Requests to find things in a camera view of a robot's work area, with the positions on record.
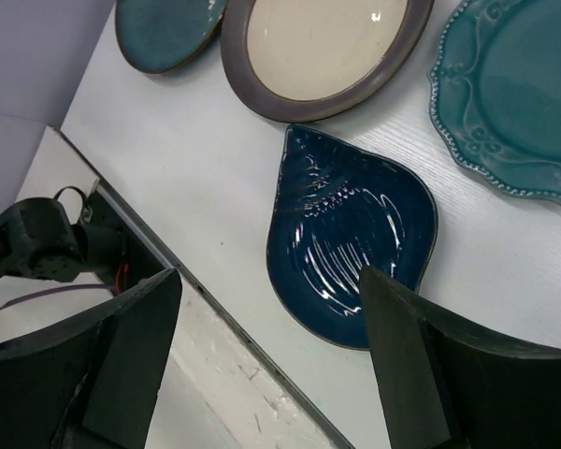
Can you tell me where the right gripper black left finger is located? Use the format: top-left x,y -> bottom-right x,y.
0,269 -> 182,448

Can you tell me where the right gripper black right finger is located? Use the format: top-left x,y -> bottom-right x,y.
360,267 -> 561,448

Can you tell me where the dark blue shell-shaped plate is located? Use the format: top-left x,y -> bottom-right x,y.
266,124 -> 439,351

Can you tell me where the teal scalloped embossed plate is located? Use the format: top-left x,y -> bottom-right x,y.
428,1 -> 561,206

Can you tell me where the dark teal round plate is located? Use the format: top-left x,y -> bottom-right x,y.
114,0 -> 228,75

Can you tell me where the cream plate with purple rim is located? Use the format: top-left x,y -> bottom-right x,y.
221,0 -> 434,123

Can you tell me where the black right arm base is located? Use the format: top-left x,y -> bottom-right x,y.
0,187 -> 165,294

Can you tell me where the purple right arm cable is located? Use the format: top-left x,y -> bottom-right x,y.
0,282 -> 118,315

